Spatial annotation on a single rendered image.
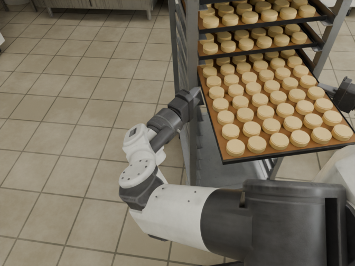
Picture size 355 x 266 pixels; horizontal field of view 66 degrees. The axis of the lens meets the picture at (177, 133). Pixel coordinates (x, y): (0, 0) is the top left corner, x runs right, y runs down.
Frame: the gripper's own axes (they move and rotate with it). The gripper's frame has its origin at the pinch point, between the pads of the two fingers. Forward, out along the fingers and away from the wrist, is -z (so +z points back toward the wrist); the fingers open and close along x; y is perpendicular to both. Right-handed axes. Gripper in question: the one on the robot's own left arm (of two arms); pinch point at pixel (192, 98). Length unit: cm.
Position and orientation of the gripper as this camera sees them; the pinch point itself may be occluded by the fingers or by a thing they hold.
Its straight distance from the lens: 89.9
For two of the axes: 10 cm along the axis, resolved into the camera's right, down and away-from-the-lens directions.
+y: -7.9, -4.5, 4.2
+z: -6.1, 6.3, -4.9
